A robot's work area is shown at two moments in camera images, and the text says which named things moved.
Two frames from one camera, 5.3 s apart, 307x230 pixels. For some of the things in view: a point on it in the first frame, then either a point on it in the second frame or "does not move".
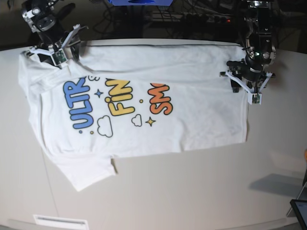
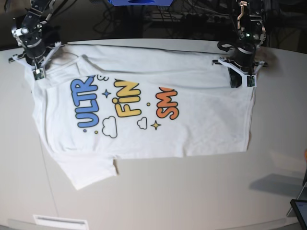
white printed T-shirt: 117,101 does not move
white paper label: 61,222 does not move
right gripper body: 247,69 → 243,57
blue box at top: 121,2 does not move
